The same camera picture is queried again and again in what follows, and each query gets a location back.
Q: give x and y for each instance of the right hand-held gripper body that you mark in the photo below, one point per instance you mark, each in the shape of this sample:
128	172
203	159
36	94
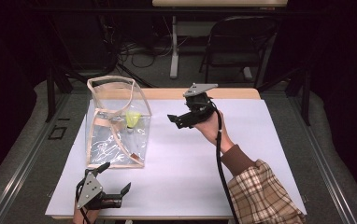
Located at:
198	104

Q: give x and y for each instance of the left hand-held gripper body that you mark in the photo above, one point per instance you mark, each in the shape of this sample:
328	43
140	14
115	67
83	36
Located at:
90	188

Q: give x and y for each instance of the clear plastic bag beige trim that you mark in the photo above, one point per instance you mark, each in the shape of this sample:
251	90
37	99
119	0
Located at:
117	146

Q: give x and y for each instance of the yellow shuttlecock white tip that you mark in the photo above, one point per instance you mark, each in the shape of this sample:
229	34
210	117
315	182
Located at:
133	118

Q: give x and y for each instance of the person's right hand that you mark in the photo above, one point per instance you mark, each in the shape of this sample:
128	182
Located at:
212	129

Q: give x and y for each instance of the person's left hand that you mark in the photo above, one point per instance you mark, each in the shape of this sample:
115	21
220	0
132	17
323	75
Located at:
83	216

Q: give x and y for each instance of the black tape square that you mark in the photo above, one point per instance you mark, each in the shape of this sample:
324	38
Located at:
57	132

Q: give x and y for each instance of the beige table white leg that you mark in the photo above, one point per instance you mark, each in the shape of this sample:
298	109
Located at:
174	46

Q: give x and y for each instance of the black folding chair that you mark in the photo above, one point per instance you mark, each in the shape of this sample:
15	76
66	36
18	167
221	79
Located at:
239	40

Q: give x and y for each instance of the black metal stand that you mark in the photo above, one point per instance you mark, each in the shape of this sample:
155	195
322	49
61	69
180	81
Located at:
301	90
55	90

